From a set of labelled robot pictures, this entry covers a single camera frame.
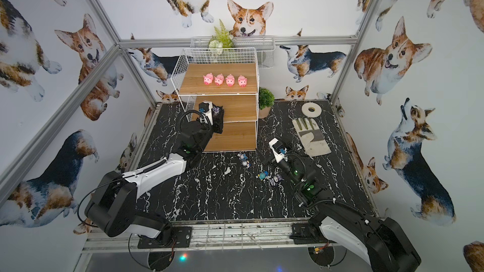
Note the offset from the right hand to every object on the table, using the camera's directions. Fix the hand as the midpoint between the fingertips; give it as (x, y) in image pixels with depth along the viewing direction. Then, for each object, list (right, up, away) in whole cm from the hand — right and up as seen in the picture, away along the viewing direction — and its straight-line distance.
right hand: (265, 140), depth 74 cm
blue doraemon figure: (-10, -11, +21) cm, 26 cm away
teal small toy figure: (-1, -19, +15) cm, 24 cm away
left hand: (-18, +13, +7) cm, 24 cm away
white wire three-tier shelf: (-11, +14, +12) cm, 22 cm away
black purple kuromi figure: (-20, +12, +5) cm, 24 cm away
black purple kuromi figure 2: (+5, -20, +13) cm, 24 cm away
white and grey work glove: (+27, -2, +30) cm, 40 cm away
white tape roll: (+35, +13, +44) cm, 57 cm away
